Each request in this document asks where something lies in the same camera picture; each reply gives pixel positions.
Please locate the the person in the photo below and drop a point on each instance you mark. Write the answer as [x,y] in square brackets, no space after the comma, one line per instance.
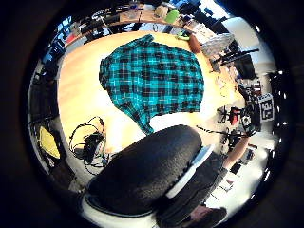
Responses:
[207,217]

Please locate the teal plaid shirt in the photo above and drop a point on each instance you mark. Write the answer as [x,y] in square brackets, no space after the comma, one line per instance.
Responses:
[152,79]

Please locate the brown rounded object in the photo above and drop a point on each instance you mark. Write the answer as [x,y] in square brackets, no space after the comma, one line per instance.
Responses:
[194,43]

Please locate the white marker cube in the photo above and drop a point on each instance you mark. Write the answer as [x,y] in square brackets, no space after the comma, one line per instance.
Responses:
[266,107]

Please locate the small green object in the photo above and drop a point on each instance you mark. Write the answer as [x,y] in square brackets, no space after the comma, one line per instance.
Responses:
[183,34]

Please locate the black office chair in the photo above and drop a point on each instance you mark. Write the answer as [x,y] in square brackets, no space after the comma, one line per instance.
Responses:
[245,65]

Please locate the grey white cloth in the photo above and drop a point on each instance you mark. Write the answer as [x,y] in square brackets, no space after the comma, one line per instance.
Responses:
[218,43]

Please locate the wooden desk with clutter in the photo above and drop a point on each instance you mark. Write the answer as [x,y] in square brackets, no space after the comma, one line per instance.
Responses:
[136,15]

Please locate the green box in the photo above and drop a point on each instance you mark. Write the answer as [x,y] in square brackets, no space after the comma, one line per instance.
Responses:
[172,16]

